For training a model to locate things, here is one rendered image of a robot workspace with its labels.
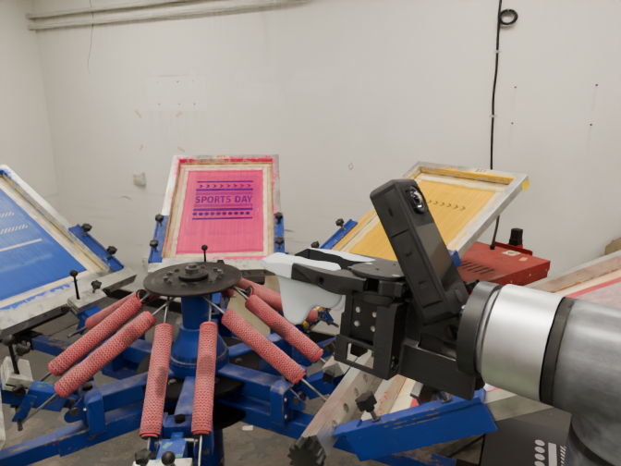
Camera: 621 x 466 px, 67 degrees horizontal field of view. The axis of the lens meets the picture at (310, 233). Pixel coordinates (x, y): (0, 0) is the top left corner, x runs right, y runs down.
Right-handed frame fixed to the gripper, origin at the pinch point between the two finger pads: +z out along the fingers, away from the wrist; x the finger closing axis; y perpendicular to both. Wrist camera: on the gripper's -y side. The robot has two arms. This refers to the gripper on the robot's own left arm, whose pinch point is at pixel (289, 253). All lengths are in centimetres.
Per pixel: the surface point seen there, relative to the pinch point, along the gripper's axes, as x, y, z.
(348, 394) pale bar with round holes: 56, 45, 25
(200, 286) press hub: 53, 30, 77
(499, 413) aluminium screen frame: 49, 32, -10
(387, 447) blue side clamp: 46, 46, 8
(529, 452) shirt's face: 92, 61, -9
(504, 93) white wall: 258, -57, 60
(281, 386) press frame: 62, 55, 51
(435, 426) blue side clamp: 47, 38, 0
